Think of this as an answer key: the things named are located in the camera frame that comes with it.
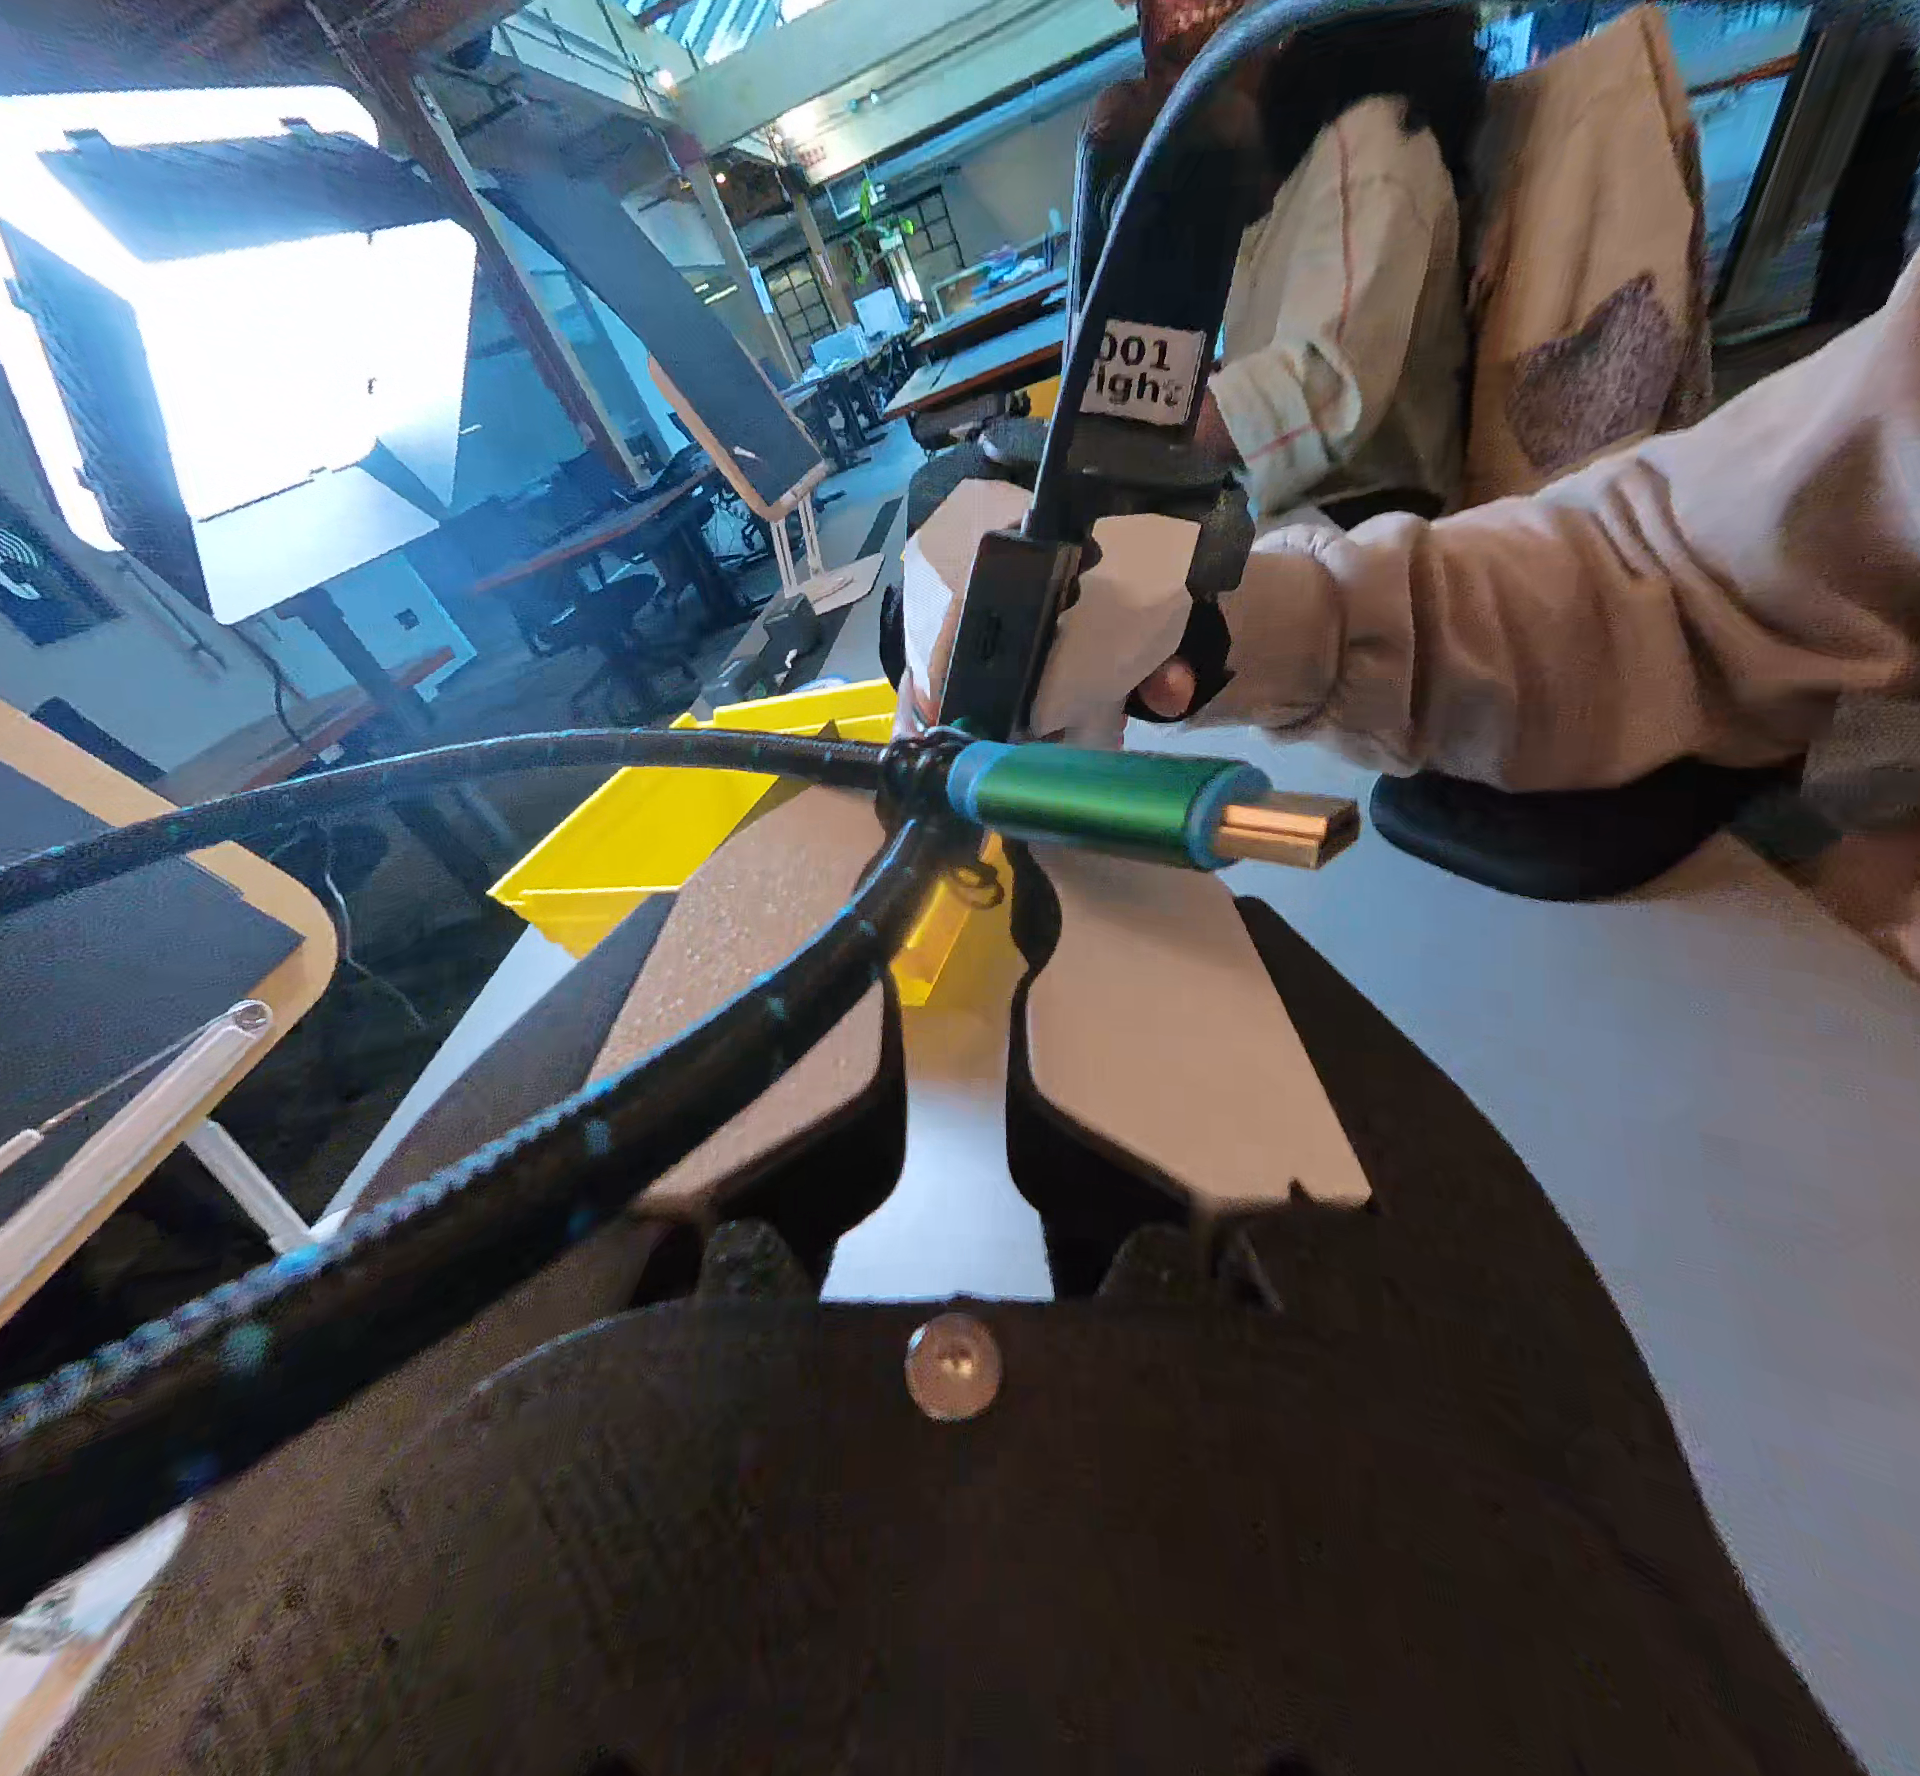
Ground yellow plastic bin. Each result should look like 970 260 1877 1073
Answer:
485 673 1021 1011

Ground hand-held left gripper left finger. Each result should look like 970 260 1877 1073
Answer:
583 787 909 1291

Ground white board stand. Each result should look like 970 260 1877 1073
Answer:
0 998 320 1321

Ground person's right forearm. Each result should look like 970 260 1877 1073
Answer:
1229 291 1920 796

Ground black honeycomb seat cushion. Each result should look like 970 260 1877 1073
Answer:
1367 753 1819 904

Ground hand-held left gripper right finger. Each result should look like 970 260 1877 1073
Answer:
1008 831 1373 1307

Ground braided hdmi cable green plugs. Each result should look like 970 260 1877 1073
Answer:
0 727 1363 1615

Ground black hub adapter with cable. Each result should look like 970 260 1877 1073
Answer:
935 0 1920 746

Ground black board with wooden frame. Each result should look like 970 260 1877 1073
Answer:
485 157 831 526
0 696 341 1209

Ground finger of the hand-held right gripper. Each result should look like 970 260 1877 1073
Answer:
1042 516 1210 746
895 479 1040 746

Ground bright studio light panel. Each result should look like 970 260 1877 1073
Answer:
0 88 481 626

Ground black phone sign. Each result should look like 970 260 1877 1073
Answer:
0 492 120 649

